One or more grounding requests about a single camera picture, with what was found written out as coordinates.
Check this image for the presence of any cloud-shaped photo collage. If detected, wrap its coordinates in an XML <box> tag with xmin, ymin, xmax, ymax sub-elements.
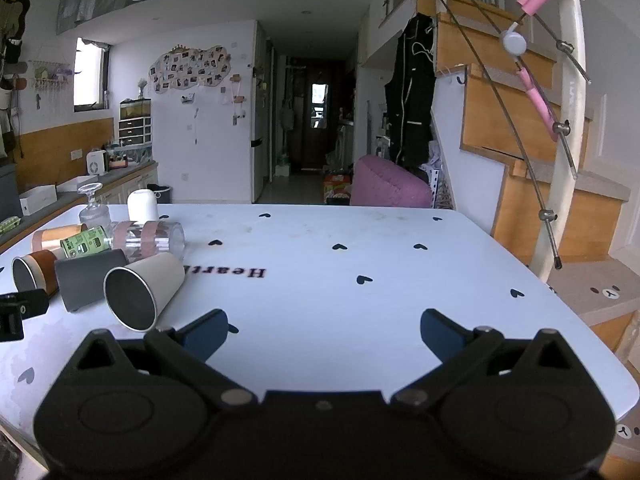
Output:
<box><xmin>149</xmin><ymin>46</ymin><xmax>233</xmax><ymax>96</ymax></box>

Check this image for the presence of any white cardboard box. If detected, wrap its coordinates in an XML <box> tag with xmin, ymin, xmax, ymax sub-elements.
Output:
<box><xmin>18</xmin><ymin>184</ymin><xmax>58</xmax><ymax>216</ymax></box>

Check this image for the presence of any clear cup with brown band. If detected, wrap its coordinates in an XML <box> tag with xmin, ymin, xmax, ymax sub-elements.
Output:
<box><xmin>110</xmin><ymin>219</ymin><xmax>186</xmax><ymax>264</ymax></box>

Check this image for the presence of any white heart-print tablecloth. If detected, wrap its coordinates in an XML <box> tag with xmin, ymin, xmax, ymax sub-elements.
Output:
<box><xmin>0</xmin><ymin>203</ymin><xmax>640</xmax><ymax>461</ymax></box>

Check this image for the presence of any white round device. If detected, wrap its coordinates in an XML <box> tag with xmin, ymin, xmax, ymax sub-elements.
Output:
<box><xmin>501</xmin><ymin>31</ymin><xmax>529</xmax><ymax>56</ymax></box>

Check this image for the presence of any white perforated rack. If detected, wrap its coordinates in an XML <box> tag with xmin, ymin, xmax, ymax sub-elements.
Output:
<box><xmin>428</xmin><ymin>164</ymin><xmax>455</xmax><ymax>210</ymax></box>

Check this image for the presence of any white ceramic cup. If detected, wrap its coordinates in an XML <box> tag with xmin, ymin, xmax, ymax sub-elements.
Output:
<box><xmin>126</xmin><ymin>188</ymin><xmax>160</xmax><ymax>223</ymax></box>

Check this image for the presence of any green printed can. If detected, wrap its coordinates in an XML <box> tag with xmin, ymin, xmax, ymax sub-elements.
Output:
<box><xmin>59</xmin><ymin>227</ymin><xmax>109</xmax><ymax>260</ymax></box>

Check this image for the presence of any brown paper cup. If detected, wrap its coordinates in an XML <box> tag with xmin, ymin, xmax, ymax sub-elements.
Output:
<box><xmin>11</xmin><ymin>249</ymin><xmax>61</xmax><ymax>296</ymax></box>

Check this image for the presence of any bear-print stair mat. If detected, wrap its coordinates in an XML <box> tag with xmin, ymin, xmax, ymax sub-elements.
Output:
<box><xmin>547</xmin><ymin>254</ymin><xmax>640</xmax><ymax>329</ymax></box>

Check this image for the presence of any white small appliance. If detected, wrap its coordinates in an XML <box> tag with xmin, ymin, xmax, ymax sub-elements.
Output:
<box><xmin>84</xmin><ymin>150</ymin><xmax>108</xmax><ymax>177</ymax></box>

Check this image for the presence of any window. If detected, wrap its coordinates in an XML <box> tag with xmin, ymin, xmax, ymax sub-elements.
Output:
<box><xmin>73</xmin><ymin>36</ymin><xmax>110</xmax><ymax>113</ymax></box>

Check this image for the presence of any colourful floor box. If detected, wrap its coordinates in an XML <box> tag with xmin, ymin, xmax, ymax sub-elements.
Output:
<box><xmin>323</xmin><ymin>173</ymin><xmax>353</xmax><ymax>200</ymax></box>

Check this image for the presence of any white drawer organizer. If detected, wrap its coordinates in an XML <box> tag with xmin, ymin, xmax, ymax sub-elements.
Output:
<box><xmin>118</xmin><ymin>98</ymin><xmax>153</xmax><ymax>147</ymax></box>

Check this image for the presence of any white paper cup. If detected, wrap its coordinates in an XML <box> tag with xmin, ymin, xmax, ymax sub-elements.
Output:
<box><xmin>103</xmin><ymin>252</ymin><xmax>187</xmax><ymax>333</ymax></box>

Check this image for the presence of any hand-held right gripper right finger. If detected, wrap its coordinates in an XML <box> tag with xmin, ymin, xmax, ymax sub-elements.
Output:
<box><xmin>391</xmin><ymin>308</ymin><xmax>584</xmax><ymax>411</ymax></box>

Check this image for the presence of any wooden staircase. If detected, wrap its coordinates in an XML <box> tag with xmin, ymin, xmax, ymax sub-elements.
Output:
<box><xmin>416</xmin><ymin>0</ymin><xmax>640</xmax><ymax>361</ymax></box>

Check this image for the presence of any clear stemmed glass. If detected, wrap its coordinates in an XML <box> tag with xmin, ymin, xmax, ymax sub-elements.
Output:
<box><xmin>77</xmin><ymin>182</ymin><xmax>112</xmax><ymax>234</ymax></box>

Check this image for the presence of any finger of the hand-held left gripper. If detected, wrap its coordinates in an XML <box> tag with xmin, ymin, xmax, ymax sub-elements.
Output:
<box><xmin>0</xmin><ymin>289</ymin><xmax>50</xmax><ymax>344</ymax></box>

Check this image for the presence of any black hanging garment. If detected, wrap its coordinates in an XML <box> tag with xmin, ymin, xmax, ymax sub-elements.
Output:
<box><xmin>384</xmin><ymin>12</ymin><xmax>437</xmax><ymax>169</ymax></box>

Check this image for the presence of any white curved railing post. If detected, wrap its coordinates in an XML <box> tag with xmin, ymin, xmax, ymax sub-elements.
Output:
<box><xmin>529</xmin><ymin>0</ymin><xmax>587</xmax><ymax>283</ymax></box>

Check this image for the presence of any pink pouf seat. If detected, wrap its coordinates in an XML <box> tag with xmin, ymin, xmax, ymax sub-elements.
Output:
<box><xmin>349</xmin><ymin>155</ymin><xmax>434</xmax><ymax>209</ymax></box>

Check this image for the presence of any white counter cabinet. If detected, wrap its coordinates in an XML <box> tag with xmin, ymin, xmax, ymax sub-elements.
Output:
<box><xmin>0</xmin><ymin>160</ymin><xmax>160</xmax><ymax>256</ymax></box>

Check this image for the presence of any long pink foam tube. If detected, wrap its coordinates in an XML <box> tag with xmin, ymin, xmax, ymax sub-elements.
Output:
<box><xmin>518</xmin><ymin>68</ymin><xmax>565</xmax><ymax>142</ymax></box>

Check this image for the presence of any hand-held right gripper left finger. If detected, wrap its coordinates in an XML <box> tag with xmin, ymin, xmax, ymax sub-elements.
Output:
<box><xmin>70</xmin><ymin>309</ymin><xmax>254</xmax><ymax>408</ymax></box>

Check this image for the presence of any grey cup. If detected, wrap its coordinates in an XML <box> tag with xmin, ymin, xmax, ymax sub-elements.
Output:
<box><xmin>53</xmin><ymin>248</ymin><xmax>129</xmax><ymax>314</ymax></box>

